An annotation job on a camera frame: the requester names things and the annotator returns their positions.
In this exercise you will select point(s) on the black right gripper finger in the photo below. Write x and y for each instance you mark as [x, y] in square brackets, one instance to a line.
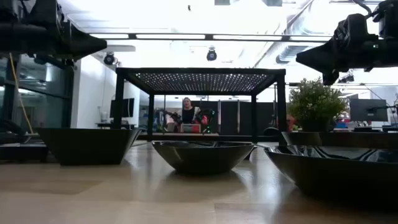
[323, 56]

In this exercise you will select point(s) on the white cup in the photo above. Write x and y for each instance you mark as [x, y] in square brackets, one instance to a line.
[104, 117]

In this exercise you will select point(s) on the person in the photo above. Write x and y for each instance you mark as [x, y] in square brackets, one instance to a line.
[188, 115]

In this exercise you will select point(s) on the green potted plant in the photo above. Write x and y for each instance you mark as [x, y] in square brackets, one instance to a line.
[314, 99]

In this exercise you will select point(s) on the long ceiling light strip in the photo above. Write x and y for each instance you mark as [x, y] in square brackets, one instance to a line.
[171, 36]

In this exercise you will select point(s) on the black partition panels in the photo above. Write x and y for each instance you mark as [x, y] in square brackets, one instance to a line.
[236, 116]

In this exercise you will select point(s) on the black perforated metal rack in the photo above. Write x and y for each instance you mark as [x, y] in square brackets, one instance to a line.
[202, 72]

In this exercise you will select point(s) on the black computer monitor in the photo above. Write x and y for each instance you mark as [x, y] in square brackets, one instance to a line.
[368, 110]
[122, 108]

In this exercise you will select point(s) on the black ceiling spotlight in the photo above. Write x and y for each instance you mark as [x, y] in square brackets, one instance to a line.
[109, 58]
[211, 55]
[346, 78]

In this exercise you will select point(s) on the red framed box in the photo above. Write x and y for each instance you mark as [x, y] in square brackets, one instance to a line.
[190, 128]

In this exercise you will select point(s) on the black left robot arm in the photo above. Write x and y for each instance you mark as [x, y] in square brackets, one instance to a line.
[7, 40]

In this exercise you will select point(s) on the black office chair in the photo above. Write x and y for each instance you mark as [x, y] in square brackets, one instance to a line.
[271, 131]

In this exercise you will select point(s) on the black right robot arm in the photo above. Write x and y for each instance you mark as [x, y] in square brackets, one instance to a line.
[388, 53]

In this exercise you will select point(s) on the black rounded mini plate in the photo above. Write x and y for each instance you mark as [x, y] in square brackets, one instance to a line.
[342, 177]
[202, 158]

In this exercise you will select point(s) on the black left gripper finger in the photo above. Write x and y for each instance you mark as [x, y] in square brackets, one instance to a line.
[81, 42]

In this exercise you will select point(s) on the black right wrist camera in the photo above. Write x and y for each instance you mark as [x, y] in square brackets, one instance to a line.
[387, 18]

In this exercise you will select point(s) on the background black robot arm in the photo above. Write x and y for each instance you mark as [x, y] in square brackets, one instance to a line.
[174, 117]
[208, 116]

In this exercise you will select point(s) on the black wavy square mini plate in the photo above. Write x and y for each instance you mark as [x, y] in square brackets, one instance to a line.
[87, 146]
[342, 140]

